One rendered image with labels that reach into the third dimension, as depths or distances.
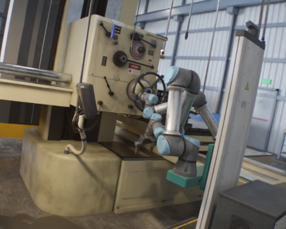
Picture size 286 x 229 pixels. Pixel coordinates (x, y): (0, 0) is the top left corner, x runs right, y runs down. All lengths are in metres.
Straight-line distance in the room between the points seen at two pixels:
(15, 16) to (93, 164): 1.63
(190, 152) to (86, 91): 0.76
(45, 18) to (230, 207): 2.41
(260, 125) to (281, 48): 2.83
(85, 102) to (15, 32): 1.34
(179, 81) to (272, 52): 8.87
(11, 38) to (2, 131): 2.22
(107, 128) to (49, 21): 1.39
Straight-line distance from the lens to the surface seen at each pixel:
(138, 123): 3.16
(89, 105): 1.76
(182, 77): 1.58
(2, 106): 2.86
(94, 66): 2.35
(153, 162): 2.97
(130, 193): 2.94
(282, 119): 9.75
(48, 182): 2.67
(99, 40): 2.37
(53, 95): 2.54
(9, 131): 4.73
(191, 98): 1.69
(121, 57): 2.39
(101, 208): 2.83
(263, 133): 9.93
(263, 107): 9.99
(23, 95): 2.48
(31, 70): 2.54
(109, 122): 3.25
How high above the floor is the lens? 1.32
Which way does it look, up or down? 4 degrees down
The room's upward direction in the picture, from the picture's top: 10 degrees clockwise
